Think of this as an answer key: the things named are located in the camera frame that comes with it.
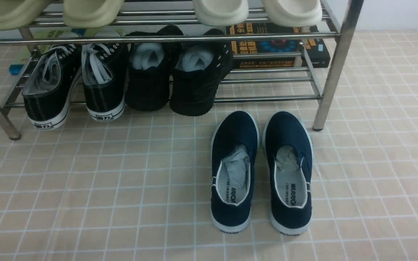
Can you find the left olive foam slipper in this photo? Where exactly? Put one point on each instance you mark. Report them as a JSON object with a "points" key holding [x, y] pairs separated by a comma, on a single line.
{"points": [[16, 14]]}

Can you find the left black mesh shoe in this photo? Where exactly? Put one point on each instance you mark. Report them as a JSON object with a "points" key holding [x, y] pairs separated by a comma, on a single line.
{"points": [[150, 66]]}

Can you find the cream foam slipper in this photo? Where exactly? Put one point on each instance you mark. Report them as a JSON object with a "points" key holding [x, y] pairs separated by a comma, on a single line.
{"points": [[221, 12], [293, 13]]}

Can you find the navy slip-on shoe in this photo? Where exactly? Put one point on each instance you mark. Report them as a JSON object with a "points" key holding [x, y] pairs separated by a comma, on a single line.
{"points": [[289, 154], [234, 146]]}

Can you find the right olive foam slipper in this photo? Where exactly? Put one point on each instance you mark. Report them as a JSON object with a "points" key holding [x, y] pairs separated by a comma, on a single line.
{"points": [[90, 13]]}

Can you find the olive foam slipper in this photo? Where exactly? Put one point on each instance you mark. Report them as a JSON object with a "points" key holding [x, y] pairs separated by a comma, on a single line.
{"points": [[90, 13], [16, 14]]}

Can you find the black mesh shoe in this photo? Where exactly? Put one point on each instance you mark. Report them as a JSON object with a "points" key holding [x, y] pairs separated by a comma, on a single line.
{"points": [[150, 66], [197, 75]]}

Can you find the right cream foam slipper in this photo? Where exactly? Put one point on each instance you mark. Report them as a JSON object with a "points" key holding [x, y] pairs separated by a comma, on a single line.
{"points": [[293, 13]]}

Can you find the black canvas sneaker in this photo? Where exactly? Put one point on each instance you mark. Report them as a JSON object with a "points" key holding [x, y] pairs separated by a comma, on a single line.
{"points": [[104, 70], [47, 92]]}

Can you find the black book with orange text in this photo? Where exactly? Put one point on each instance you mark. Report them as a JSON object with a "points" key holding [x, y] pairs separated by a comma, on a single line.
{"points": [[316, 48]]}

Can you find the right navy slip-on shoe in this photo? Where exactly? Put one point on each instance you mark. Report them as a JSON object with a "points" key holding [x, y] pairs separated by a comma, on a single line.
{"points": [[289, 154]]}

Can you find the left cream foam slipper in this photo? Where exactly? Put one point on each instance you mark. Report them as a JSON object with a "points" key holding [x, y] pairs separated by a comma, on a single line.
{"points": [[221, 12]]}

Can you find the right black mesh shoe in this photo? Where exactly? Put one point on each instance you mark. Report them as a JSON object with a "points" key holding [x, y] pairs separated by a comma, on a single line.
{"points": [[197, 75]]}

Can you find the stainless steel shoe rack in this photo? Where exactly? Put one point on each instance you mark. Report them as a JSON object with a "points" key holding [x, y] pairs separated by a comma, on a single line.
{"points": [[342, 35]]}

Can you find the left navy slip-on shoe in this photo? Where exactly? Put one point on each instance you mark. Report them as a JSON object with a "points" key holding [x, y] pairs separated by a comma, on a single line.
{"points": [[234, 146]]}

